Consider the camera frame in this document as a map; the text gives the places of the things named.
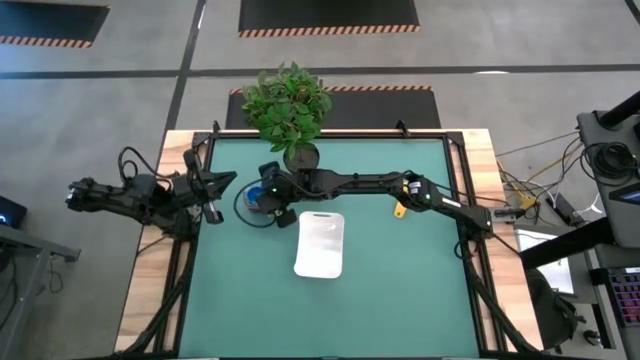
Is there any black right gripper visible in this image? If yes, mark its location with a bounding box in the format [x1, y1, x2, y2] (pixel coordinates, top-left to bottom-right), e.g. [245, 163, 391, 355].
[253, 160, 304, 230]

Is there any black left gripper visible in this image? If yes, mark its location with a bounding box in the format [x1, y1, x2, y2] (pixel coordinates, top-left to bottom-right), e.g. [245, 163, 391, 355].
[174, 148, 239, 225]

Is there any purple measuring cup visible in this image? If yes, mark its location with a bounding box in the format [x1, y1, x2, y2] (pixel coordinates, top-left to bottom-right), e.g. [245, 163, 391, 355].
[242, 182, 266, 215]

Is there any yellow measuring cup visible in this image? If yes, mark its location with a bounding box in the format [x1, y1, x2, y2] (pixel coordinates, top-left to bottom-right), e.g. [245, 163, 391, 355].
[393, 184, 409, 220]

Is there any white plastic basket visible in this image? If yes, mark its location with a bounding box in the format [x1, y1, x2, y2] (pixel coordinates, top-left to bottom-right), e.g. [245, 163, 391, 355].
[292, 210, 346, 280]

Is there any green potted plant black pot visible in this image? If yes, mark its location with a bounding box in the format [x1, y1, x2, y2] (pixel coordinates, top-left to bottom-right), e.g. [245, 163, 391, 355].
[240, 61, 334, 174]

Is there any green table mat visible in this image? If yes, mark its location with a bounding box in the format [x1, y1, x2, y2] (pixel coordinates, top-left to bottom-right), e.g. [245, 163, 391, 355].
[178, 137, 481, 359]

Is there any black hazard-striped floor mat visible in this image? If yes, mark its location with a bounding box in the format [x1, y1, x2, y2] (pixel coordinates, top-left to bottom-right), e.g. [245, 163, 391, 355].
[0, 0, 111, 49]
[224, 84, 443, 130]
[236, 0, 421, 39]

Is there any grey metal stand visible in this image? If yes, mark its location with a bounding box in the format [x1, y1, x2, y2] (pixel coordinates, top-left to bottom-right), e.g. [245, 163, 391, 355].
[0, 224, 82, 360]

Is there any dark tablet screen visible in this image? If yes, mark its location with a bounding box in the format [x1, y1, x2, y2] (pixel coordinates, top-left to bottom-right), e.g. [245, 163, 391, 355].
[0, 194, 29, 230]

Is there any white sheet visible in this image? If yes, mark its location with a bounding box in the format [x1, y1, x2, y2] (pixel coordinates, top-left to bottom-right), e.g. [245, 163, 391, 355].
[514, 227, 576, 296]

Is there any black power strip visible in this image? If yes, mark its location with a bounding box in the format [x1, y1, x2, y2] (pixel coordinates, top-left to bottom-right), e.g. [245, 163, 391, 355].
[544, 192, 581, 226]

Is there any black beam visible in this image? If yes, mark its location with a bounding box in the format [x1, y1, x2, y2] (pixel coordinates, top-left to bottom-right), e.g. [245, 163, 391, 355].
[518, 215, 619, 272]

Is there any black backpack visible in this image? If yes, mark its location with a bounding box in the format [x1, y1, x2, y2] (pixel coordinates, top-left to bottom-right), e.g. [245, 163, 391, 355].
[524, 267, 586, 351]

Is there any grey equipment cart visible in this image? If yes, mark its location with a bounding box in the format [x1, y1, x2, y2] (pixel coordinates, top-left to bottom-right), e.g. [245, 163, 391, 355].
[574, 107, 640, 251]

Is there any dark laptop screen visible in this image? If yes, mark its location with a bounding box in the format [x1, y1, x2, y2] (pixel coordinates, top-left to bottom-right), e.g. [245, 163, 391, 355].
[608, 180, 640, 206]

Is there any black pole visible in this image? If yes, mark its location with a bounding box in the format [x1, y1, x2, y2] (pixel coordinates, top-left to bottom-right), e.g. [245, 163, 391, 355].
[598, 89, 640, 129]

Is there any keyboard with blue keys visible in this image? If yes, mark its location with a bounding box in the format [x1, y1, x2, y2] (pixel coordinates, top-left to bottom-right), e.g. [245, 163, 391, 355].
[607, 266, 640, 329]

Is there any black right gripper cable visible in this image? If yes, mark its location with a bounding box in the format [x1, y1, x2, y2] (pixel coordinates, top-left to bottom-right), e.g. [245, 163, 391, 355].
[232, 178, 279, 230]

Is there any black metal table frame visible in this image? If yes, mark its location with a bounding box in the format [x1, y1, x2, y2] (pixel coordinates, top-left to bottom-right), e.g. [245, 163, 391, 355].
[112, 119, 544, 360]

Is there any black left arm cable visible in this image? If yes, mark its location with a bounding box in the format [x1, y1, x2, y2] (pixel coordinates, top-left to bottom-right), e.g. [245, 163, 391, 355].
[117, 145, 177, 178]

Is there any yellow cable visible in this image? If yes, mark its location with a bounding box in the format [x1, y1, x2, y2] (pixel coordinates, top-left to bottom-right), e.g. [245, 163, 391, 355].
[494, 159, 541, 211]

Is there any coiled black cable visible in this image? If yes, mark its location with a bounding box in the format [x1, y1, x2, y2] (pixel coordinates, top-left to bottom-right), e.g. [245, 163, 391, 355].
[579, 141, 640, 182]

